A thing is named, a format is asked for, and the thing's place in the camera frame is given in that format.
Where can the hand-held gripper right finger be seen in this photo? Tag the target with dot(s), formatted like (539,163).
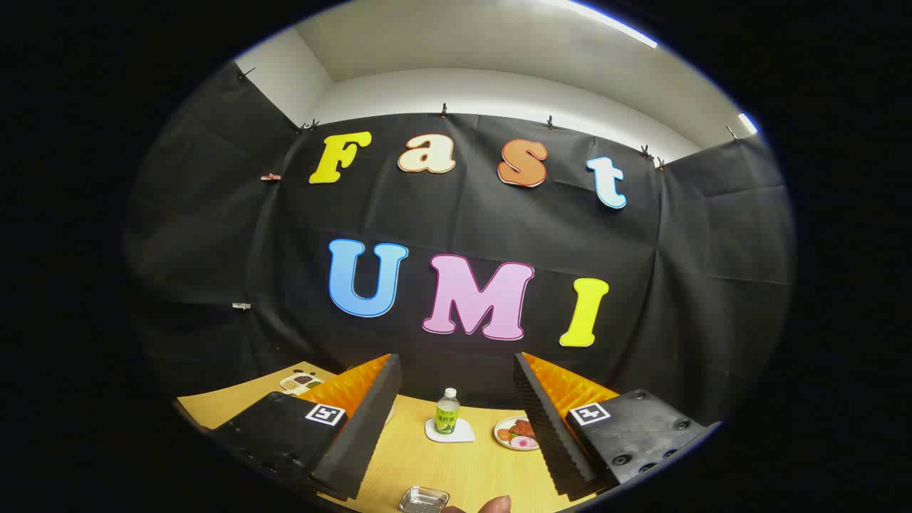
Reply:
(552,434)

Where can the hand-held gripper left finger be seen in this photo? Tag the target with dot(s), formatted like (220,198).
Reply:
(360,434)

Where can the plate of toy food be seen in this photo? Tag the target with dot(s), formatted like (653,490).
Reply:
(514,434)

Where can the white compartment tray with beans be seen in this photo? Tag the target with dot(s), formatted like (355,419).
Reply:
(301,383)

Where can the white square coaster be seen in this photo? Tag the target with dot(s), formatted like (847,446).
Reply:
(463,433)

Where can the green label drink bottle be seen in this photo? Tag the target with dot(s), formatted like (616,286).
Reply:
(447,413)

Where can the silver metal drain basket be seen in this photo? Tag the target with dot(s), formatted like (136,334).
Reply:
(423,500)

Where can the ceiling light strip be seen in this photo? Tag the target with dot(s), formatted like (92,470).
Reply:
(748,123)

